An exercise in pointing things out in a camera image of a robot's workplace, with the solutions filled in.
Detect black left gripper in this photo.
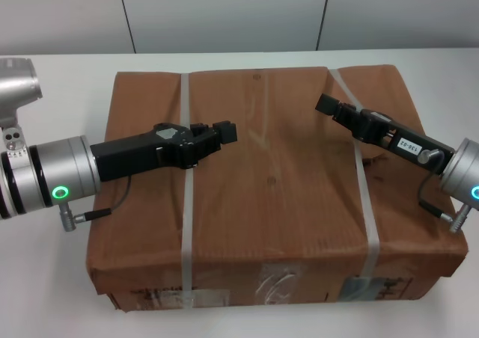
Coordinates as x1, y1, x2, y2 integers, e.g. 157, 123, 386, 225
91, 120, 239, 184

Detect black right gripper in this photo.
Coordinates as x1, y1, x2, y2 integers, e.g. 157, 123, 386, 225
315, 93, 458, 175

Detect white plastic packing strap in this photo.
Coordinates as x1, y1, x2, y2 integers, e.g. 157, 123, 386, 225
328, 67, 381, 280
180, 72, 196, 298

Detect brown cardboard box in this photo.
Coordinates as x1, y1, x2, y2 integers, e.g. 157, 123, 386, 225
85, 64, 470, 313

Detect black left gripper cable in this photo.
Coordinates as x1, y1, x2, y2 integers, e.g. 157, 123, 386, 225
59, 173, 132, 233

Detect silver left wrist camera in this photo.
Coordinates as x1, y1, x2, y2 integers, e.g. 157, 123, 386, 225
0, 56, 43, 156

